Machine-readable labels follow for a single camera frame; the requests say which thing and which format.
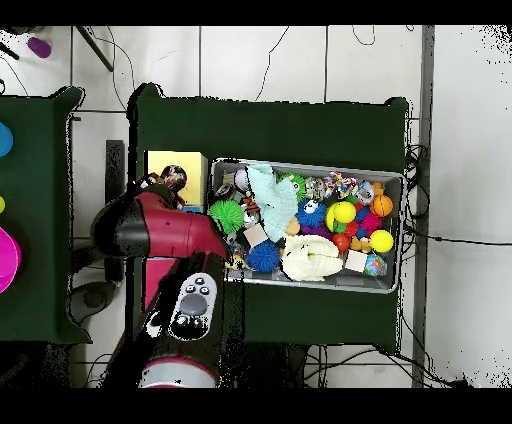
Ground green spiky rubber ball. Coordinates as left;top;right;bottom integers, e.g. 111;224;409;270
207;199;246;235

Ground wooden box with three holes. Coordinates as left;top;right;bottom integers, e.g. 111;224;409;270
143;149;209;314

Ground shallow clear mesh bin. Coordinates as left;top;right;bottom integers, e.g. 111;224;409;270
209;157;405;295

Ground light blue waffle cloth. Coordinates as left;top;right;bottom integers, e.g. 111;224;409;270
245;162;299;243

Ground green spiky ball with eyes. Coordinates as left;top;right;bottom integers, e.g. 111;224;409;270
275;171;307;203

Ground blue spiky ball with eyes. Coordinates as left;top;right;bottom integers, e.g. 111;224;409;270
295;198;328;228

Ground cream waffle cloth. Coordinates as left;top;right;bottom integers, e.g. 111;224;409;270
280;234;345;282

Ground orange toy basketball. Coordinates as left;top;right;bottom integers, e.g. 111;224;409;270
369;194;394;218

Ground yellow tennis ball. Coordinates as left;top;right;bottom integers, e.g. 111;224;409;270
368;229;395;254

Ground grey round floor base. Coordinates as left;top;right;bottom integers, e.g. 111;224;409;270
68;280;118;325

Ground dark green side table cloth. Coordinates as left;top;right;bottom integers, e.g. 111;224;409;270
0;85;94;345

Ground black rod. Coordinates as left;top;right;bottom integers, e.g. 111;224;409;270
75;25;115;73

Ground pink round disc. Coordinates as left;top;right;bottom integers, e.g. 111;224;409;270
0;225;22;295

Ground blue round object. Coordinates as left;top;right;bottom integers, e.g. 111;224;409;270
0;121;14;158

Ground purple bottle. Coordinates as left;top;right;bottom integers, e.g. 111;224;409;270
26;36;53;60

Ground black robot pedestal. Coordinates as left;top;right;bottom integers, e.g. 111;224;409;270
231;341;309;388

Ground thin black floor cable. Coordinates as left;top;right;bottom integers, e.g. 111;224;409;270
254;25;290;102

